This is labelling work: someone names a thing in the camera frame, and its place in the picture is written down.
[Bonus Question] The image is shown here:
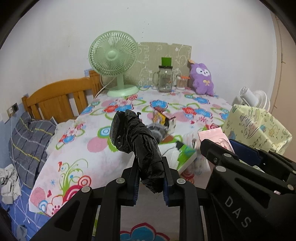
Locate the green tissue pack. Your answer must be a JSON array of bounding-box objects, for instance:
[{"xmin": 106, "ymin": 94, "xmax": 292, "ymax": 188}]
[{"xmin": 176, "ymin": 141, "xmax": 197, "ymax": 174}]

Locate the pink wet wipes pack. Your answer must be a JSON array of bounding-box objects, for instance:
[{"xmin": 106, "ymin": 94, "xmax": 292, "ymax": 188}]
[{"xmin": 198, "ymin": 128, "xmax": 234, "ymax": 153}]

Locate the black plastic bag bundle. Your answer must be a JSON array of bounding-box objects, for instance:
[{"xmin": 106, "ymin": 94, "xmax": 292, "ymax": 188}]
[{"xmin": 109, "ymin": 110, "xmax": 165, "ymax": 193}]

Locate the red snack box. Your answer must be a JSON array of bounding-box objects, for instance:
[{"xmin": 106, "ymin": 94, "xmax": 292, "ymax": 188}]
[{"xmin": 152, "ymin": 106, "xmax": 176, "ymax": 134}]

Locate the white folded napkin pack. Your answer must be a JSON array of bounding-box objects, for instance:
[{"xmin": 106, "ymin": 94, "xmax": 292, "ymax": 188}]
[{"xmin": 159, "ymin": 141, "xmax": 184, "ymax": 163}]

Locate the yellow cartoon fabric storage box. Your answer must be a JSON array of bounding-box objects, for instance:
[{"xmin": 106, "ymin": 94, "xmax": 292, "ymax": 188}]
[{"xmin": 222, "ymin": 104, "xmax": 292, "ymax": 155}]

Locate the floral tablecloth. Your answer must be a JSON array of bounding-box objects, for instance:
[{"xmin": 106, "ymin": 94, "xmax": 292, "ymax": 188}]
[{"xmin": 28, "ymin": 85, "xmax": 233, "ymax": 241}]

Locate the white standing fan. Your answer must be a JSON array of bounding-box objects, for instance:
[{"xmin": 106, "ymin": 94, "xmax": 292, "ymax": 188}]
[{"xmin": 232, "ymin": 86, "xmax": 270, "ymax": 112}]

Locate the blue bed sheet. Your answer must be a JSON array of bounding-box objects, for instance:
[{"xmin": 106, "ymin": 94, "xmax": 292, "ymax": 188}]
[{"xmin": 1, "ymin": 184, "xmax": 50, "ymax": 240}]

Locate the crumpled white cloth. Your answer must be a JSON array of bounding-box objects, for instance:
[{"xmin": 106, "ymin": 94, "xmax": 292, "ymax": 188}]
[{"xmin": 0, "ymin": 164, "xmax": 22, "ymax": 205}]

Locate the grey plaid pillow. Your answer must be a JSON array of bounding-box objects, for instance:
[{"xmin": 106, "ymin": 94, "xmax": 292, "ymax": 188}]
[{"xmin": 9, "ymin": 112, "xmax": 57, "ymax": 189}]

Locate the toothpick jar orange lid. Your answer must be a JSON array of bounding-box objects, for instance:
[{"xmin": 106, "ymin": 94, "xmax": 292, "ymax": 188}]
[{"xmin": 176, "ymin": 75, "xmax": 190, "ymax": 90}]

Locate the wooden bed headboard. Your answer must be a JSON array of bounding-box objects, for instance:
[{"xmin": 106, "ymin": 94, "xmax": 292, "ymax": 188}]
[{"xmin": 22, "ymin": 70, "xmax": 102, "ymax": 123}]

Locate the glass mason jar mug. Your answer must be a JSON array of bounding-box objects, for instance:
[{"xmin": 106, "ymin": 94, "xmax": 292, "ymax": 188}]
[{"xmin": 152, "ymin": 65, "xmax": 173, "ymax": 92}]

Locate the purple plush bunny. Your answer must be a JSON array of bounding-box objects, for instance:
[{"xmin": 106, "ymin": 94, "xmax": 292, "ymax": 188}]
[{"xmin": 190, "ymin": 63, "xmax": 214, "ymax": 96}]

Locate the green desk fan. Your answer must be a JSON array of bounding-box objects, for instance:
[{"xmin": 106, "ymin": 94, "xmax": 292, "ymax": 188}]
[{"xmin": 88, "ymin": 31, "xmax": 138, "ymax": 97}]

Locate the wall power socket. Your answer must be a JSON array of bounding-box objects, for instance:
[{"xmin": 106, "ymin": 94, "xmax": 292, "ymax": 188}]
[{"xmin": 6, "ymin": 103, "xmax": 19, "ymax": 118}]

